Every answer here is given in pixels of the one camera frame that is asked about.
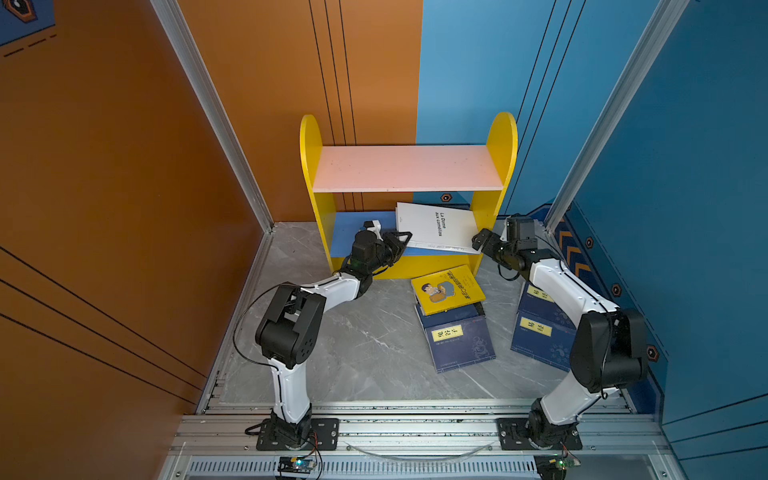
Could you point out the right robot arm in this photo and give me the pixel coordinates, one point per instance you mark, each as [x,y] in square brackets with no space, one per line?
[609,351]

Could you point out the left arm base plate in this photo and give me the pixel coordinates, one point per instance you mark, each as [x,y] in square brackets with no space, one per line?
[278,435]

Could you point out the yellow cartoon cover book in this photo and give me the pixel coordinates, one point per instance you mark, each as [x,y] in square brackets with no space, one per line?
[446,290]

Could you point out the navy book under yellow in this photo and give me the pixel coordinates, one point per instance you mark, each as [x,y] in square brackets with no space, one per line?
[449,316]

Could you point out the navy book right front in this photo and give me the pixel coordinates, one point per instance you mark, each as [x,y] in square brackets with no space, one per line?
[542,340]

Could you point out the right aluminium corner post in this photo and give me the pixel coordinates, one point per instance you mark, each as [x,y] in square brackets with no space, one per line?
[654,36]

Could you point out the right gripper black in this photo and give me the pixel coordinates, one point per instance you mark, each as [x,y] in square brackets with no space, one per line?
[488,248]

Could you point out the navy book yellow label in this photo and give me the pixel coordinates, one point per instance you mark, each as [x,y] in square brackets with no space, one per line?
[458,344]

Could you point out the green circuit board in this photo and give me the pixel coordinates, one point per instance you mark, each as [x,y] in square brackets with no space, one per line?
[301,467]
[554,468]

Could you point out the left aluminium corner post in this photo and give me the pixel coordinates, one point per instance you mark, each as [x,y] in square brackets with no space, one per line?
[176,29]

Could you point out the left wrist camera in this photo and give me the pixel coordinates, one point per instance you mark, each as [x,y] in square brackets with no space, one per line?
[373,226]

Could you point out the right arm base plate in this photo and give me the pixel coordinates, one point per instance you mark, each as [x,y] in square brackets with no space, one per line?
[518,433]

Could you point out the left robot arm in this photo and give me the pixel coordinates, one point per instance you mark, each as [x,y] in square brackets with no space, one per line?
[288,331]

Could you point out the aluminium frame rail front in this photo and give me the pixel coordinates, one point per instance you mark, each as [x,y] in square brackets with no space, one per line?
[415,437]

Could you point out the right green circuit board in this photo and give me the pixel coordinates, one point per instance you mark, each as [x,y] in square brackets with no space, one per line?
[554,468]

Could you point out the left green circuit board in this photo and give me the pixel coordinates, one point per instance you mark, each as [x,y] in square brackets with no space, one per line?
[301,467]

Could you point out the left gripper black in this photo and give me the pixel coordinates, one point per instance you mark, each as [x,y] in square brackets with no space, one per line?
[395,245]

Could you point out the white La Dame book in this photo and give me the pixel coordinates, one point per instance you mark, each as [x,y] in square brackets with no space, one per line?
[437,228]

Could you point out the aluminium corner post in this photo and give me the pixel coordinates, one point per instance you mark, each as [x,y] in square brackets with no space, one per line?
[176,29]
[654,36]

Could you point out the navy book right rear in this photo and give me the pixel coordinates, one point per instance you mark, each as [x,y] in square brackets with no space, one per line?
[535,304]

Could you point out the yellow pink blue bookshelf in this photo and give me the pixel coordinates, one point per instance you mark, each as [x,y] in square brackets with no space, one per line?
[483,170]

